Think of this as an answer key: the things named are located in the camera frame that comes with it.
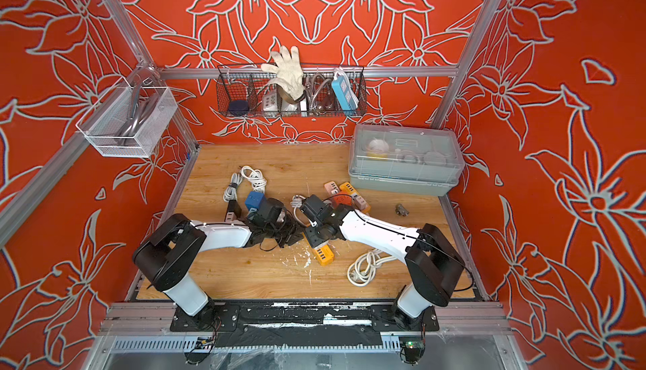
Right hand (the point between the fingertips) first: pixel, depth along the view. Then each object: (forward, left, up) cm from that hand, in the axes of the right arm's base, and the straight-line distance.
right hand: (310, 234), depth 83 cm
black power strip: (+9, +29, -1) cm, 30 cm away
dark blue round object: (+43, +30, +21) cm, 56 cm away
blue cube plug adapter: (+13, +22, +1) cm, 25 cm away
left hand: (+3, +1, -4) cm, 5 cm away
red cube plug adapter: (+13, -11, +1) cm, 17 cm away
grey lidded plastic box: (+28, -35, +8) cm, 45 cm away
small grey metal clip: (+13, -34, -6) cm, 37 cm away
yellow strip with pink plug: (+13, -18, -1) cm, 22 cm away
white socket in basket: (+42, +17, +22) cm, 51 cm away
